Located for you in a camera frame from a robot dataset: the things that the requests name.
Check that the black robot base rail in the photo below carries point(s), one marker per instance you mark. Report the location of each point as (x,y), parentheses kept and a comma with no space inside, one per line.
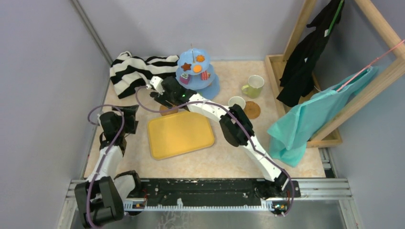
(239,194)

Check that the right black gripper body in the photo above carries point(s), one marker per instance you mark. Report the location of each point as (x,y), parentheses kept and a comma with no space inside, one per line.
(161,99)

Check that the yellow plastic tray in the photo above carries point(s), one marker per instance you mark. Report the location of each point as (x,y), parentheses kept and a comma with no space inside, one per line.
(179,133)

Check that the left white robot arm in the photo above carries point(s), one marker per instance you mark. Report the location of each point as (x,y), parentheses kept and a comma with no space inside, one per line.
(100,199)

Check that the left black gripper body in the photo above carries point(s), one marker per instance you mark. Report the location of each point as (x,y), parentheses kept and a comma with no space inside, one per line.
(130,116)

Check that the orange flower cookie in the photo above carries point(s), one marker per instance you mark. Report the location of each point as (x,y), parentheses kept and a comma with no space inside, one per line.
(200,58)

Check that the red striped cake slice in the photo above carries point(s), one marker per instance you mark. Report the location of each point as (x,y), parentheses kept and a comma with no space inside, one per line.
(205,76)

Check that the pink mug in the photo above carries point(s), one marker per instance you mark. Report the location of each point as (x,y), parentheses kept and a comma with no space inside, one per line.
(237,100)

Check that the black white striped cloth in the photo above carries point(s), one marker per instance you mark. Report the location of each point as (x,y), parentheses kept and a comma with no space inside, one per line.
(128,72)

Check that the blue three-tier cake stand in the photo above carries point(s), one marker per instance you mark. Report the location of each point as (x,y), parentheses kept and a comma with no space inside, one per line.
(208,89)

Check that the purple triangular cake slice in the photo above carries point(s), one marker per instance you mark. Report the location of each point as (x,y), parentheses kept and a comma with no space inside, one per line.
(185,78)

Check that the teal hanging shirt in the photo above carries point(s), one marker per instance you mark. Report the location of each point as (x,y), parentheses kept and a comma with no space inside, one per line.
(290,133)

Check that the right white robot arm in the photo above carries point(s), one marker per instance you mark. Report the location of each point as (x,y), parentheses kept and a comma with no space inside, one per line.
(237,129)

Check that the brown star cookie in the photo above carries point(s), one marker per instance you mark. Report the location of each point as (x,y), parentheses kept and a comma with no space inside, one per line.
(186,66)

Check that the black hanging garment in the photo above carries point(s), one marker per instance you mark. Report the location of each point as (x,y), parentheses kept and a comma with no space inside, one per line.
(297,78)

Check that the pink clothes hanger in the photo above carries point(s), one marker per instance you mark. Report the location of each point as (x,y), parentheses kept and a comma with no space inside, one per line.
(367,66)

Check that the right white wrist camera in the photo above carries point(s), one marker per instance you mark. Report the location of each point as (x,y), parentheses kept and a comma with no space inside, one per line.
(156,84)

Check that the green mug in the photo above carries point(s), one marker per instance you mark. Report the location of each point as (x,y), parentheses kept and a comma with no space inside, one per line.
(253,87)

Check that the woven round coaster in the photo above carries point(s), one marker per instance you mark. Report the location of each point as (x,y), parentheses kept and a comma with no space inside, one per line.
(166,111)
(252,110)

